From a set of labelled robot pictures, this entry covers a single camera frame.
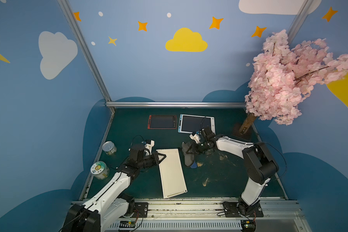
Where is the red frame drawing tablet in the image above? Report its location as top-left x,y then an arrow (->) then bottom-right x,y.
148,115 -> 177,130

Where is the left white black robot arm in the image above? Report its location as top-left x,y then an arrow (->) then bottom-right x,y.
60,140 -> 167,232

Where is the blue wiping cloth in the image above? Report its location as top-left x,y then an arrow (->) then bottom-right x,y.
181,142 -> 198,169

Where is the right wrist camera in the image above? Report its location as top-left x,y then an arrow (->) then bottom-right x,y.
189,131 -> 201,144

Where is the white blue drawing tablet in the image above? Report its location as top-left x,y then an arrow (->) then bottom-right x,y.
178,114 -> 216,134

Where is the white frame drawing tablet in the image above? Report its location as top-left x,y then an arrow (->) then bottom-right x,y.
157,149 -> 187,199

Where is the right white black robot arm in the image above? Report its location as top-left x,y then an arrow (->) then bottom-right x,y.
182,128 -> 279,216

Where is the dark square tree base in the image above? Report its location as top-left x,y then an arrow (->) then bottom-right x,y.
232,123 -> 252,141

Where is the small circuit board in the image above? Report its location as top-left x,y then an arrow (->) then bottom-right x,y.
241,220 -> 256,232
118,221 -> 135,232

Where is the right small circuit board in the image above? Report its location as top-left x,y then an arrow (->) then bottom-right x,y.
241,220 -> 256,232

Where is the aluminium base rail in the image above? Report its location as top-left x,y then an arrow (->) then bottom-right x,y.
104,198 -> 311,232

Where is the silver tin can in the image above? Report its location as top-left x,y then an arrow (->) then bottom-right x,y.
102,141 -> 117,156

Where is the left small circuit board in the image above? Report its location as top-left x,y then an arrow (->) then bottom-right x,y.
118,221 -> 135,232

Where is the pink cherry blossom tree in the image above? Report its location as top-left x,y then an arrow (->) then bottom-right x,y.
242,30 -> 348,127

